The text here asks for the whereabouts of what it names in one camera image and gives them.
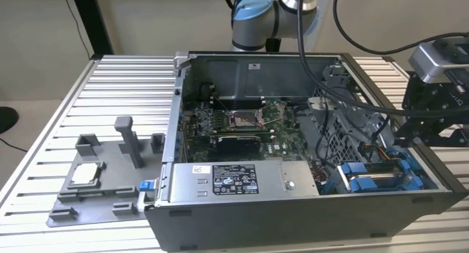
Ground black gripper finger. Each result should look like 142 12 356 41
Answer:
394 115 456 148
447 126 469 147

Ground yellow red disk wire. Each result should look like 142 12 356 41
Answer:
378 143 391 161

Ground hard disk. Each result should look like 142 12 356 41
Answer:
337 159 411 181

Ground gray metal disk bay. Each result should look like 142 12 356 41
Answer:
305 80 400 166

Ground empty blue disk carrier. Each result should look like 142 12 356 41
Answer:
348 176 422 193

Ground black RAM slot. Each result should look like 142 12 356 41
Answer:
210 97 267 107
208 128 275 136

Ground green motherboard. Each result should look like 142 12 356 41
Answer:
178 98 319 163

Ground metal socket cover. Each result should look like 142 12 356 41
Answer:
260 102 289 125

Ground silver power supply unit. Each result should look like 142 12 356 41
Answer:
168 161 320 204

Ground CPU socket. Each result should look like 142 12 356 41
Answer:
227 109 265 128

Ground black graphics card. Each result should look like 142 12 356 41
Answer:
214 134 263 156

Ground black open PC case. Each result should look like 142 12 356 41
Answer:
142 50 469 251

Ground thin locking lever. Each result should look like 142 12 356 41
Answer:
212 94 231 113

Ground gray parts rack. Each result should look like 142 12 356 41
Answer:
45 116 164 228

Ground silver CPU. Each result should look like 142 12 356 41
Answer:
70 164 102 185

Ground black chair base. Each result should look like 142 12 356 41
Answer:
0 106 19 134

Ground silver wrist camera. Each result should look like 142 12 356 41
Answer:
407 32 469 84

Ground black internal wire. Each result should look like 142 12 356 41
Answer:
315 107 352 166

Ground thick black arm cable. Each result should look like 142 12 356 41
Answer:
331 0 469 55
295 0 407 117

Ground black frame post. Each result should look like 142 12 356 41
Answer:
69 0 114 58

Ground thin black wall cable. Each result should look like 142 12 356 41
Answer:
61 0 92 59

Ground black floor cable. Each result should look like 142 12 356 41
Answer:
0 137 27 153

